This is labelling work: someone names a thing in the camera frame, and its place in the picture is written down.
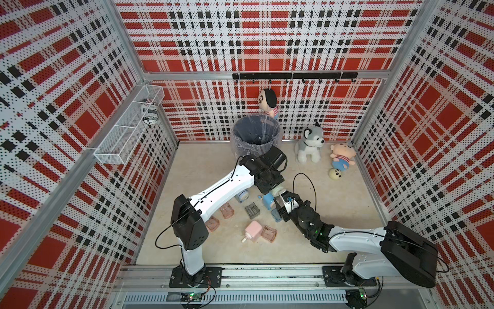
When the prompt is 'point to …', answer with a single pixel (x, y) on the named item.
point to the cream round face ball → (334, 174)
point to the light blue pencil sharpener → (242, 196)
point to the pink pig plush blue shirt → (342, 156)
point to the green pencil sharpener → (276, 191)
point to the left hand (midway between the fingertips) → (280, 183)
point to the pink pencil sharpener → (253, 231)
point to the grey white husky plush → (310, 145)
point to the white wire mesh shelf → (117, 147)
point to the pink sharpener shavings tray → (269, 233)
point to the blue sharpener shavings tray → (276, 215)
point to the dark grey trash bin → (253, 134)
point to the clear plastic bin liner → (253, 134)
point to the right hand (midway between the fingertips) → (284, 194)
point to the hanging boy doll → (267, 102)
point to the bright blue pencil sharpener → (267, 199)
